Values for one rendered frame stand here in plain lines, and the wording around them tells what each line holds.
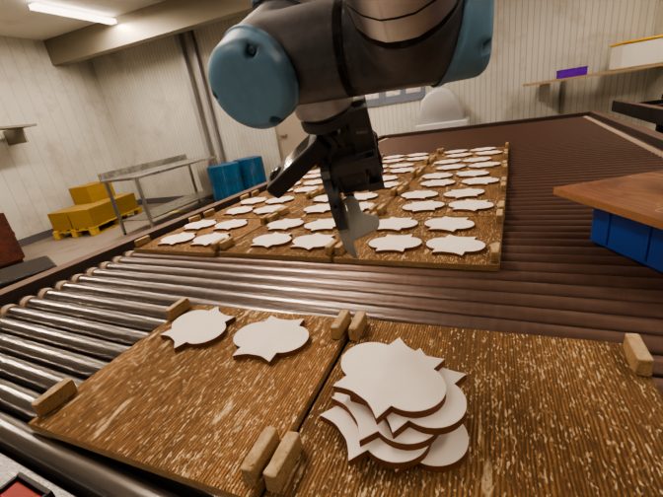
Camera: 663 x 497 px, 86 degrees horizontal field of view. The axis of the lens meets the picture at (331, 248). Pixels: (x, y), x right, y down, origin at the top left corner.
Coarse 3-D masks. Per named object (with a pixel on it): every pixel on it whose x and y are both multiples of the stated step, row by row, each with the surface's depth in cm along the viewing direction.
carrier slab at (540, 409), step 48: (384, 336) 61; (432, 336) 59; (480, 336) 57; (528, 336) 56; (480, 384) 48; (528, 384) 47; (576, 384) 46; (624, 384) 45; (336, 432) 44; (480, 432) 41; (528, 432) 40; (576, 432) 40; (624, 432) 39; (288, 480) 39; (336, 480) 39; (384, 480) 38; (432, 480) 37; (480, 480) 36; (528, 480) 36; (576, 480) 35; (624, 480) 34
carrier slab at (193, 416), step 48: (96, 384) 60; (144, 384) 59; (192, 384) 57; (240, 384) 55; (288, 384) 54; (48, 432) 52; (96, 432) 50; (144, 432) 49; (192, 432) 48; (240, 432) 46; (192, 480) 41; (240, 480) 40
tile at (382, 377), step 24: (360, 360) 48; (384, 360) 47; (408, 360) 46; (432, 360) 46; (336, 384) 44; (360, 384) 44; (384, 384) 43; (408, 384) 42; (432, 384) 42; (384, 408) 40; (408, 408) 39; (432, 408) 39
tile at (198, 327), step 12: (192, 312) 77; (204, 312) 76; (216, 312) 76; (180, 324) 73; (192, 324) 72; (204, 324) 71; (216, 324) 71; (168, 336) 70; (180, 336) 69; (192, 336) 68; (204, 336) 67; (216, 336) 67; (180, 348) 66
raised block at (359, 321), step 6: (360, 312) 64; (354, 318) 63; (360, 318) 62; (366, 318) 65; (354, 324) 61; (360, 324) 62; (348, 330) 60; (354, 330) 60; (360, 330) 62; (354, 336) 60
